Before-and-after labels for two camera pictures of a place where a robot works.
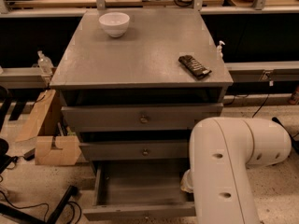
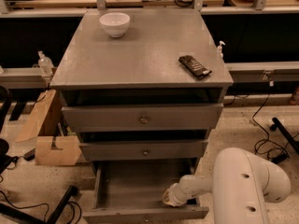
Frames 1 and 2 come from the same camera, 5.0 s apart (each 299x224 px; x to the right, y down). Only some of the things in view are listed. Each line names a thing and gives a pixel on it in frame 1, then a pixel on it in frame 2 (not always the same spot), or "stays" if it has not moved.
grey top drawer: (155, 118) stays
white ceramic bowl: (116, 23) stays
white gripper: (187, 181) -> (176, 193)
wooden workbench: (72, 0) stays
